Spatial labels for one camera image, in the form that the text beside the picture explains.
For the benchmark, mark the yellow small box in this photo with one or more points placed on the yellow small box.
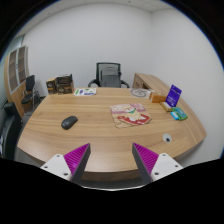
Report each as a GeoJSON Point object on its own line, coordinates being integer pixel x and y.
{"type": "Point", "coordinates": [166, 106]}

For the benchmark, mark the wooden bookshelf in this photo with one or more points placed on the wooden bookshelf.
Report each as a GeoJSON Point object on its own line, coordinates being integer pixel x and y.
{"type": "Point", "coordinates": [15, 74]}

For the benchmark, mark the small brown box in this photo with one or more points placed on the small brown box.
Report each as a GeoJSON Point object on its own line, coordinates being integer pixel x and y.
{"type": "Point", "coordinates": [51, 86]}

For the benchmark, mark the orange cardboard box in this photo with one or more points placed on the orange cardboard box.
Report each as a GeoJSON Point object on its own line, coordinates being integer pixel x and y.
{"type": "Point", "coordinates": [157, 97]}

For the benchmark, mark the black computer mouse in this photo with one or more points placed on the black computer mouse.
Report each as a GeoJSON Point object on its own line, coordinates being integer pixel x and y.
{"type": "Point", "coordinates": [68, 122]}

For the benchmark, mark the desk cable grommet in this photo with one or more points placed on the desk cable grommet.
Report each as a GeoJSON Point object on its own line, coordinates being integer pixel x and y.
{"type": "Point", "coordinates": [167, 138]}

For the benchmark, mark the green small box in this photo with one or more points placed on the green small box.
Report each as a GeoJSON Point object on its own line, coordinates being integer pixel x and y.
{"type": "Point", "coordinates": [180, 113]}

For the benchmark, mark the cartoon printed mouse pad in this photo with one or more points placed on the cartoon printed mouse pad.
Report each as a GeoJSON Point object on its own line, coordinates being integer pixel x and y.
{"type": "Point", "coordinates": [129, 115]}

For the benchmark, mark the black side chair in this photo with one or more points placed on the black side chair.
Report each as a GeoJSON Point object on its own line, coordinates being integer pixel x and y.
{"type": "Point", "coordinates": [30, 94]}

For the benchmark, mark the dark brown cardboard box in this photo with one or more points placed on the dark brown cardboard box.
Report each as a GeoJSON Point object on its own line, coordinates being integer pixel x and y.
{"type": "Point", "coordinates": [64, 84]}

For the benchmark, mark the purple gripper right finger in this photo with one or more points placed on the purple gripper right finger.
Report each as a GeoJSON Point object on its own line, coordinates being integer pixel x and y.
{"type": "Point", "coordinates": [153, 166]}

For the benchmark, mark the grey mesh office chair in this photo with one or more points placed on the grey mesh office chair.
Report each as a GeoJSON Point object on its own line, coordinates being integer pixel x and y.
{"type": "Point", "coordinates": [108, 74]}

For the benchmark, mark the black chair at left edge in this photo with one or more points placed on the black chair at left edge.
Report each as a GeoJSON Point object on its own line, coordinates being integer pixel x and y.
{"type": "Point", "coordinates": [10, 127]}

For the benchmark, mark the blue small box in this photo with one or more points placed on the blue small box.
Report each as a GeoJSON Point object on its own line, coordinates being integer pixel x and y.
{"type": "Point", "coordinates": [174, 115]}

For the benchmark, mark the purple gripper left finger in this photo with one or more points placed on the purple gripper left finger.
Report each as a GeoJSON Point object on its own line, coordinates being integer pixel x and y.
{"type": "Point", "coordinates": [69, 166]}

